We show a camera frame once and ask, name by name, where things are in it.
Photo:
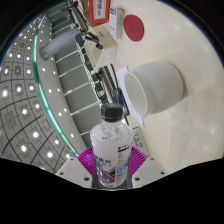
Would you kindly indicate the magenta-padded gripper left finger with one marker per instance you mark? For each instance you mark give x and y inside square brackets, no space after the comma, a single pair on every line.
[71,170]

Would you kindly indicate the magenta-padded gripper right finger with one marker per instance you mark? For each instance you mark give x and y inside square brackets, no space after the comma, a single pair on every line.
[150,170]

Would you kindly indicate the clear black-capped drink bottle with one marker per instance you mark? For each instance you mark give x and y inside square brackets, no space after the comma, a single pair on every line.
[111,146]

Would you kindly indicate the group of round ceiling lights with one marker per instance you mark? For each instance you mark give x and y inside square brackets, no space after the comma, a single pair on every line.
[25,111]

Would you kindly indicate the row of black office chairs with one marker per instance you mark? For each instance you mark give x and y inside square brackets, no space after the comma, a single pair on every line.
[96,78]

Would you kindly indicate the long curved conference desk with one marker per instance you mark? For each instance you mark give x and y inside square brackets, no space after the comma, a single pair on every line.
[87,56]

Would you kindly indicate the cream compartment organiser box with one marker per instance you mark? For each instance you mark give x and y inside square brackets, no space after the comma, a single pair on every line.
[103,50]

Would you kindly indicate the flat round red coaster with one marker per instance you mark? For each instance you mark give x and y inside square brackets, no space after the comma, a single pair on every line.
[133,28]

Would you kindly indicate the small white calculator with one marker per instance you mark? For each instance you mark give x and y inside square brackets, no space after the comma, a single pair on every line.
[116,23]

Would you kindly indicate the cardboard box with red label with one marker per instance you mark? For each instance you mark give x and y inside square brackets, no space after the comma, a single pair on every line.
[99,11]

